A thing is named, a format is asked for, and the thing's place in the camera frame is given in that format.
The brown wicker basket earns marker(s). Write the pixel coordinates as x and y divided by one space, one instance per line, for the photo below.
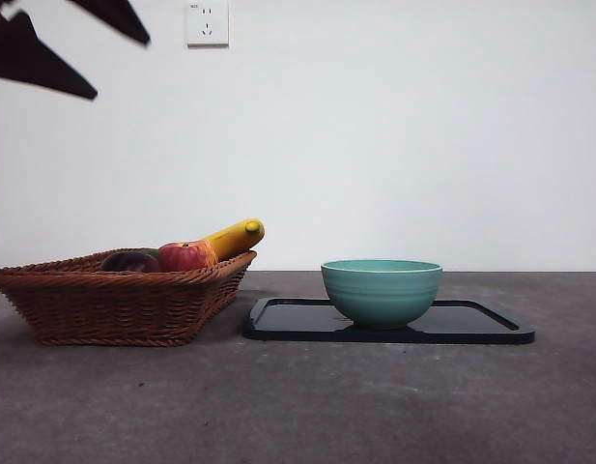
114 304

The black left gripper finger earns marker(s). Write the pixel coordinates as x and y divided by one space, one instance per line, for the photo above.
32 58
123 21

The dark red plum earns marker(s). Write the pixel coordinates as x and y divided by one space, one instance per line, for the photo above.
131 262

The white wall socket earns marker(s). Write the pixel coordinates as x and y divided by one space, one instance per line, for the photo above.
207 24

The black rectangular tray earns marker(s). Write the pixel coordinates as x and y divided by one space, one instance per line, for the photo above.
288 324

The red yellow apple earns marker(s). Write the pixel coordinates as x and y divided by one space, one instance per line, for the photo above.
186 256

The teal ribbed bowl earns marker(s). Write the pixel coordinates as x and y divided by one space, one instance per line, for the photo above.
382 295

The green avocado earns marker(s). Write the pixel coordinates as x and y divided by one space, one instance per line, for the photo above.
150 252

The yellow banana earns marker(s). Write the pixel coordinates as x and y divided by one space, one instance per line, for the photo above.
235 237

